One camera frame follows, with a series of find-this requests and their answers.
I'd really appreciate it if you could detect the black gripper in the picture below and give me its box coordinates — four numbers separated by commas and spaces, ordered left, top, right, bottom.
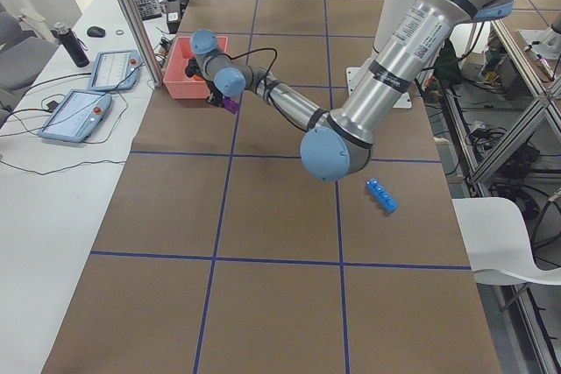
207, 82, 224, 106

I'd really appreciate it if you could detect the black computer mouse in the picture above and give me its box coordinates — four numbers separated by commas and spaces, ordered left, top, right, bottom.
87, 25, 106, 38

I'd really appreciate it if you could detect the grey teach pendant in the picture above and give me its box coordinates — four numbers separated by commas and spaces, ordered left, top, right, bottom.
37, 89, 112, 143
88, 50, 144, 92

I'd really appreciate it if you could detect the long blue studded block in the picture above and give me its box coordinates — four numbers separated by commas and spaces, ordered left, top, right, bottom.
366, 178, 398, 214

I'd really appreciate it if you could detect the pink plastic box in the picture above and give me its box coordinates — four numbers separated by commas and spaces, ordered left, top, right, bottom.
163, 36, 210, 100

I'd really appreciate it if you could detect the aluminium frame profile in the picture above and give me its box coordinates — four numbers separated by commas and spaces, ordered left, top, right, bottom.
117, 0, 163, 88

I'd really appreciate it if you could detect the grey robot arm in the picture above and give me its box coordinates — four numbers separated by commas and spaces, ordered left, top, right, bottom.
190, 0, 514, 181

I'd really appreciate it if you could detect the grey teach pendant far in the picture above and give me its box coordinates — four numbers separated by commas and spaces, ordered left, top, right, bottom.
88, 50, 144, 92

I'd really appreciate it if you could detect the black keyboard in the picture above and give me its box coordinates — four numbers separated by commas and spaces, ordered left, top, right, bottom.
133, 0, 162, 20

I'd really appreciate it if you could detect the purple sloped toy block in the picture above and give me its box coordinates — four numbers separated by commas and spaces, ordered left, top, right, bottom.
223, 96, 240, 114

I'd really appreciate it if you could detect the grey teach pendant near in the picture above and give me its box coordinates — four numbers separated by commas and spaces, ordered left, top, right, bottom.
37, 89, 112, 143

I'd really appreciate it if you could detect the white plastic chair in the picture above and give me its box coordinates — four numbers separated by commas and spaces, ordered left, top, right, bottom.
452, 197, 560, 286

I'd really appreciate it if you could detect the black water bottle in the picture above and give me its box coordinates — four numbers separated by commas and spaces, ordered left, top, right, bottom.
54, 22, 89, 67

